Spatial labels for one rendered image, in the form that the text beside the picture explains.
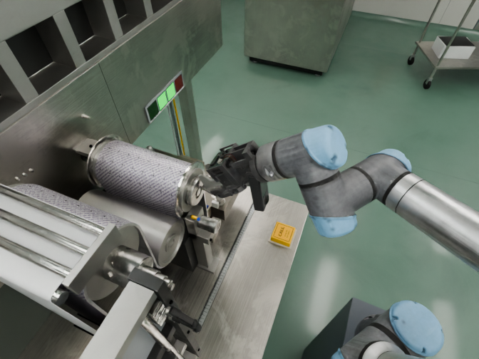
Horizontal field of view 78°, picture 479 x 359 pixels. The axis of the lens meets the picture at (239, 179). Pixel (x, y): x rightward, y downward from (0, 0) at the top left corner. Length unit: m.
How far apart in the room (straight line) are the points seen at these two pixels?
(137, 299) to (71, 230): 0.16
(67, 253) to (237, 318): 0.59
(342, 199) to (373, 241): 1.74
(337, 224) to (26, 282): 0.48
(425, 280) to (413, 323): 1.46
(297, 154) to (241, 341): 0.62
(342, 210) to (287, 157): 0.13
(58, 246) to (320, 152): 0.42
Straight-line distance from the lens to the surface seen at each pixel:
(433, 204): 0.57
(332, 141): 0.49
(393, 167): 0.60
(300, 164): 0.51
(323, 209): 0.53
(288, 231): 1.07
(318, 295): 1.99
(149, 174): 0.74
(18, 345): 1.10
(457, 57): 3.96
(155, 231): 0.72
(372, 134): 2.99
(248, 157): 0.57
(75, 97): 0.86
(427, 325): 0.85
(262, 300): 0.99
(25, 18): 0.78
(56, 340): 1.09
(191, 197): 0.72
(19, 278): 0.53
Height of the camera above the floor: 1.84
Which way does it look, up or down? 51 degrees down
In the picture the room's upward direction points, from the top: straight up
